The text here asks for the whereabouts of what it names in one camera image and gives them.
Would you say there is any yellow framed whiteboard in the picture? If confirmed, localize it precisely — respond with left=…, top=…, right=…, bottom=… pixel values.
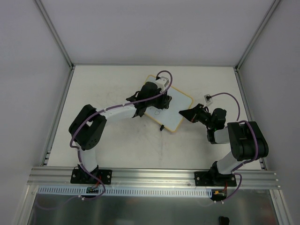
left=145, top=86, right=194, bottom=132

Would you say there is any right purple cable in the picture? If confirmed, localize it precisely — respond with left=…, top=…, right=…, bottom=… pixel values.
left=210, top=92, right=260, bottom=202

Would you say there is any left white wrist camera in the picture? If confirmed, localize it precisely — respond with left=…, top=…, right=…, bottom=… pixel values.
left=155, top=76, right=170, bottom=92

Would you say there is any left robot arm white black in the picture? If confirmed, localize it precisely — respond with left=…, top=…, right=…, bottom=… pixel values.
left=68, top=81, right=172, bottom=184

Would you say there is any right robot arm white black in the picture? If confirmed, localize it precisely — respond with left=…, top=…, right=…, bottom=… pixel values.
left=179, top=104, right=269, bottom=187

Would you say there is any right aluminium frame post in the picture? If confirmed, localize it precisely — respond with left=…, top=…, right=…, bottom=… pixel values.
left=235, top=0, right=282, bottom=72

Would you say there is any aluminium mounting rail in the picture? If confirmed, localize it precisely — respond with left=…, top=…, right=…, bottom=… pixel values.
left=27, top=166, right=282, bottom=189

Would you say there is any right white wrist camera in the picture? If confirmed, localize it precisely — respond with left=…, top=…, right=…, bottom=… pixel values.
left=204, top=94, right=213, bottom=105

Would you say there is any black object at bottom edge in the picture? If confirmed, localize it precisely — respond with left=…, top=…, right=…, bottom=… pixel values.
left=219, top=216, right=230, bottom=225

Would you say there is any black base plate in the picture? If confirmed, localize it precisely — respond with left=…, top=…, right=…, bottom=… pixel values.
left=70, top=168, right=112, bottom=185
left=194, top=171, right=237, bottom=187

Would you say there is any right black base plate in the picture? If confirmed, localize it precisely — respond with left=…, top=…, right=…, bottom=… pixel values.
left=194, top=171, right=237, bottom=187

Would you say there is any aluminium frame post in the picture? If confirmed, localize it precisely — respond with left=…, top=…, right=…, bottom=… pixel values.
left=235, top=0, right=282, bottom=72
left=33, top=0, right=74, bottom=69

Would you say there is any left aluminium frame post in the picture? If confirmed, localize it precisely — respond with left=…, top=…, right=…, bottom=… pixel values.
left=33, top=0, right=74, bottom=69

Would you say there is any white slotted cable duct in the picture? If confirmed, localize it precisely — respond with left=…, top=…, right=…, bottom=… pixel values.
left=37, top=186, right=212, bottom=198

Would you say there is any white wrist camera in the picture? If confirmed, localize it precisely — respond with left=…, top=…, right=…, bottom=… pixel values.
left=204, top=94, right=213, bottom=105
left=155, top=76, right=170, bottom=92

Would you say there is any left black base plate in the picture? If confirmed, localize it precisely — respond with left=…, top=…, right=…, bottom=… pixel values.
left=70, top=168, right=112, bottom=185

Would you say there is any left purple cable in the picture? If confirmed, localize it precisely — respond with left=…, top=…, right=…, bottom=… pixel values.
left=70, top=70, right=174, bottom=200

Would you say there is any purple cable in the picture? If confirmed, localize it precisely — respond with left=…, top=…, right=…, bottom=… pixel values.
left=210, top=92, right=260, bottom=202
left=70, top=70, right=174, bottom=200

